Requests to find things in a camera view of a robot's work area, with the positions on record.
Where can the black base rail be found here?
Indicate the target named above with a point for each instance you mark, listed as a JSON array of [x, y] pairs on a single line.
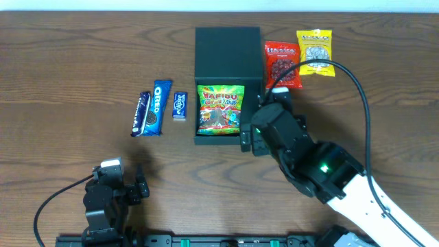
[[191, 241]]

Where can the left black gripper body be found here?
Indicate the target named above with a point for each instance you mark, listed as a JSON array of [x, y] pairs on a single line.
[[134, 191]]

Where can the blue Oreo cookie pack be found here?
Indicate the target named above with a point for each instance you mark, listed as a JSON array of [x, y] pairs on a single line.
[[154, 116]]

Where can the red snack bag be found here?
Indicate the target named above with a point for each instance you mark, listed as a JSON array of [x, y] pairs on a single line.
[[280, 56]]

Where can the Haribo gummy worms bag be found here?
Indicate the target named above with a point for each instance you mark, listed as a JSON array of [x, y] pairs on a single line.
[[220, 109]]

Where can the blue Eclipse mints tin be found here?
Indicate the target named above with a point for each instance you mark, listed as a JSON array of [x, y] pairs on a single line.
[[180, 105]]

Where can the yellow sunflower seeds bag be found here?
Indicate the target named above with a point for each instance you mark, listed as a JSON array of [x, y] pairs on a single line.
[[315, 45]]

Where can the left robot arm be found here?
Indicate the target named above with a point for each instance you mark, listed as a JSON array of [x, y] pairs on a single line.
[[107, 201]]

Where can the Cadbury Dairy Milk bar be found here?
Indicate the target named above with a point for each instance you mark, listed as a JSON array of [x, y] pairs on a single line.
[[140, 114]]

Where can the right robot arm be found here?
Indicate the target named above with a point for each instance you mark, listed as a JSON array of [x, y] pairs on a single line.
[[326, 171]]

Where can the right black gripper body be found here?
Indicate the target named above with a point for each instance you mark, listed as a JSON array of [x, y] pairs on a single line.
[[254, 138]]

